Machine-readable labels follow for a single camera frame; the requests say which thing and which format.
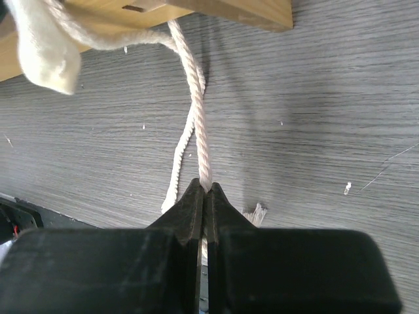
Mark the wooden pet bed frame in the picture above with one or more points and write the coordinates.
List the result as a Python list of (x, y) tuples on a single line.
[(113, 16)]

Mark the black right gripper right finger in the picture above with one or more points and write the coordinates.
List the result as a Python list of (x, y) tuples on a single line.
[(293, 270)]

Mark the lemon print pet mattress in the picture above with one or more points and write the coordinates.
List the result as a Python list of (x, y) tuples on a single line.
[(49, 58)]

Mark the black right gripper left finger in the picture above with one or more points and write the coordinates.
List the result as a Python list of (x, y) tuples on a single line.
[(114, 270)]

